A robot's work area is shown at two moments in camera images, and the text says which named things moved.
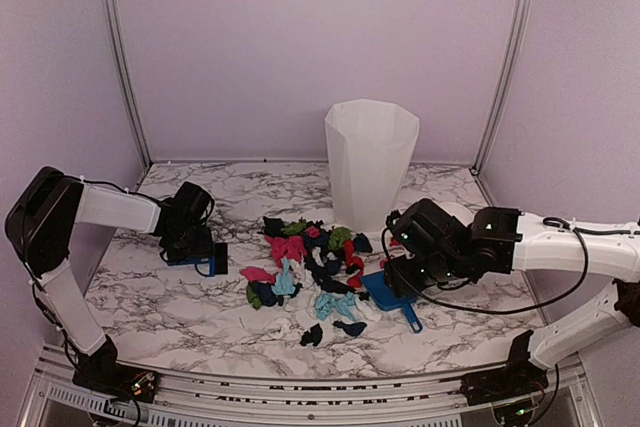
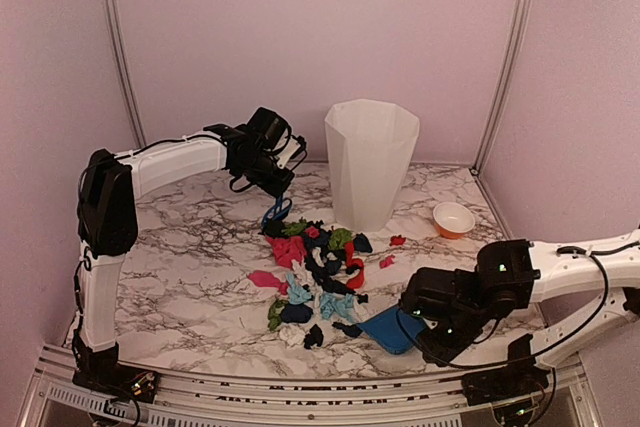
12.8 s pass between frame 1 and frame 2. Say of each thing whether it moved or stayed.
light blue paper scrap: moved
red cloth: stayed
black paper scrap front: stayed
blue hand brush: moved
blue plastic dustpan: moved
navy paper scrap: moved
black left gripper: moved
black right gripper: moved
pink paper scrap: moved
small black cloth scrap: stayed
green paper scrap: moved
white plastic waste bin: stayed
